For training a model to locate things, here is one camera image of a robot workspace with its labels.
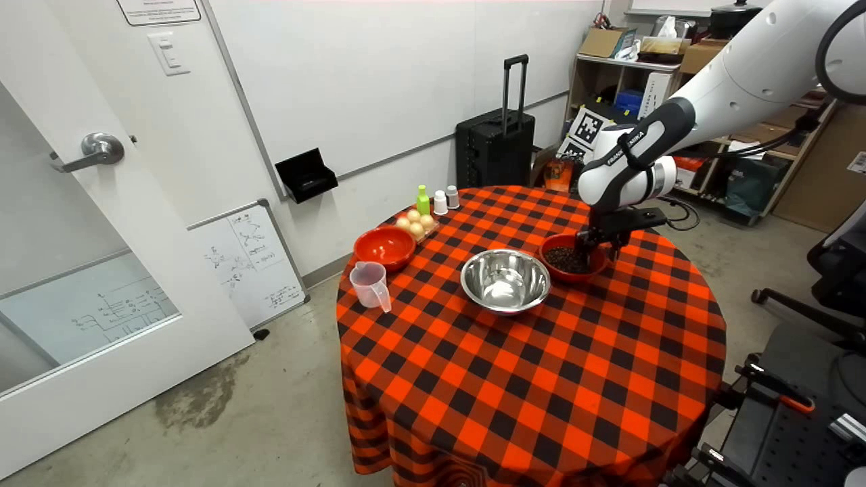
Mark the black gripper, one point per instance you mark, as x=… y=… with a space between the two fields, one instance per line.
x=613 y=220

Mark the dark coffee beans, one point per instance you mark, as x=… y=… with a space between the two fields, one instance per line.
x=570 y=261

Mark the orange bowl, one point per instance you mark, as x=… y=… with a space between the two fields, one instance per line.
x=557 y=274
x=383 y=248

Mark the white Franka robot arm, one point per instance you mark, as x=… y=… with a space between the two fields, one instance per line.
x=740 y=83

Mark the silver metal dish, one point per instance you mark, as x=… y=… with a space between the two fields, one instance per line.
x=505 y=283

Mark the black white fiducial tag board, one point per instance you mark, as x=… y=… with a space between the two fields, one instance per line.
x=584 y=128

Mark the black suitcase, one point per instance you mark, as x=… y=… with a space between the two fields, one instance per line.
x=492 y=151

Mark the teal storage bin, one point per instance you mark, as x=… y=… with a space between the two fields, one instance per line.
x=744 y=188

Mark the white shaker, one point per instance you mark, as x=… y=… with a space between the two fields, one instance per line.
x=438 y=205
x=453 y=198

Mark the orange black plaid tablecloth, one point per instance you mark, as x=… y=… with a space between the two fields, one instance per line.
x=532 y=389

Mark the small green bottle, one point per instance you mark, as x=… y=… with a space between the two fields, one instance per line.
x=423 y=202

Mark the carton of eggs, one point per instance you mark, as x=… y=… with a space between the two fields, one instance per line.
x=417 y=222

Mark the small cardboard box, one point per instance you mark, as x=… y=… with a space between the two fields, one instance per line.
x=602 y=45

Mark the clear plastic measuring cup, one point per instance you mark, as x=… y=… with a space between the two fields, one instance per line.
x=369 y=289

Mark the large brown cardboard panel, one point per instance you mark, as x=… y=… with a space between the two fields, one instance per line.
x=827 y=171

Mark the black office chair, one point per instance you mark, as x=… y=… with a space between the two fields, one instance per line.
x=840 y=261

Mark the small leaning whiteboard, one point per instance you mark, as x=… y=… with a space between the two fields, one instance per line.
x=248 y=267

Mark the white door sign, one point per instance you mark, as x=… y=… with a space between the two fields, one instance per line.
x=157 y=11

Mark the white door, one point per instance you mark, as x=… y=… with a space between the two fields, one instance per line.
x=91 y=271

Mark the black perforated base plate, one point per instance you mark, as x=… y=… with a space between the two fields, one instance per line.
x=794 y=441

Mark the large wall whiteboard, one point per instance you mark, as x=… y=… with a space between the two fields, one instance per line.
x=379 y=71

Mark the black wall holder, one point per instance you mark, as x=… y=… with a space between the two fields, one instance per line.
x=307 y=178

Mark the white light switch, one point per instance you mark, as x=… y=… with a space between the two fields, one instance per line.
x=169 y=56

